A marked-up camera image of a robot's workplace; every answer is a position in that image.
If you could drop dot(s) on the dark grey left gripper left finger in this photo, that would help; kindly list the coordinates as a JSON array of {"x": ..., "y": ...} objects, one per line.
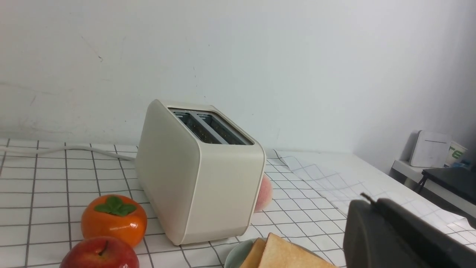
[{"x": 382, "y": 234}]

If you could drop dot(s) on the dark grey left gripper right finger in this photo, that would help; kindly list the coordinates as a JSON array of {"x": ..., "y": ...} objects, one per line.
[{"x": 432, "y": 246}]

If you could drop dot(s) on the golden toast slice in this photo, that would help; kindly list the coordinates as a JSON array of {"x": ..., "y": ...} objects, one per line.
[
  {"x": 278, "y": 253},
  {"x": 254, "y": 256}
]

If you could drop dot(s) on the black side table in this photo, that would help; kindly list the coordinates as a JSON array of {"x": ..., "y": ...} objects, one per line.
[{"x": 457, "y": 180}]

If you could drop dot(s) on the white green paper cup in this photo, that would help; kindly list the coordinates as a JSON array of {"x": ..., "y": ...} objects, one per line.
[{"x": 455, "y": 153}]

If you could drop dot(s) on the white box device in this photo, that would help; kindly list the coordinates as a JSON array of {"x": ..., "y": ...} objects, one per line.
[{"x": 430, "y": 150}]

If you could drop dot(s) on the pink yellow peach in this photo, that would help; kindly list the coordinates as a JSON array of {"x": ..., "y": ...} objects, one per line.
[{"x": 264, "y": 197}]

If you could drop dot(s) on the pale green round plate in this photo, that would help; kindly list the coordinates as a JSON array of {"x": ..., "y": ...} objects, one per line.
[{"x": 238, "y": 254}]

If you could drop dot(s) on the cream white toaster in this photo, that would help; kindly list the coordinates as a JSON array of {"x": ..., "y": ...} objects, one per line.
[{"x": 199, "y": 170}]

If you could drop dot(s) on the orange persimmon with leaf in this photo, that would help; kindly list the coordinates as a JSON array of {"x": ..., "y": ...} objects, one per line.
[{"x": 116, "y": 216}]

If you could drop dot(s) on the red apple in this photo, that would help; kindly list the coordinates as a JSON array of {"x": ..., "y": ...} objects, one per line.
[{"x": 101, "y": 252}]

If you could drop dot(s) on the white grid tablecloth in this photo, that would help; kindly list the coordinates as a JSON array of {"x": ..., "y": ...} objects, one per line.
[{"x": 45, "y": 187}]

